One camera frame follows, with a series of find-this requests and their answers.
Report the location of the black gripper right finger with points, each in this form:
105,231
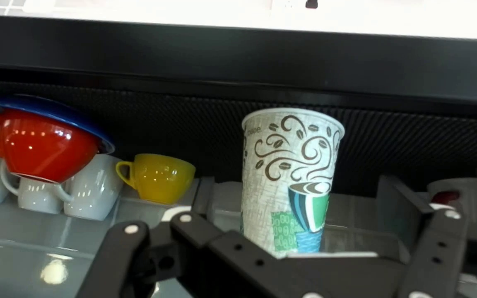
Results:
439,240

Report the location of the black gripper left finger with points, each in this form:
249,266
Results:
133,258

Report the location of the patterned paper cup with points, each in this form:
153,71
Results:
289,169

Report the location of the yellow ceramic cup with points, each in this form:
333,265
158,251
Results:
156,177

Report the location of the red ceramic cup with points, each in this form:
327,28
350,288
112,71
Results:
44,149

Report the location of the blue bowl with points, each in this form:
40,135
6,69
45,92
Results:
59,111

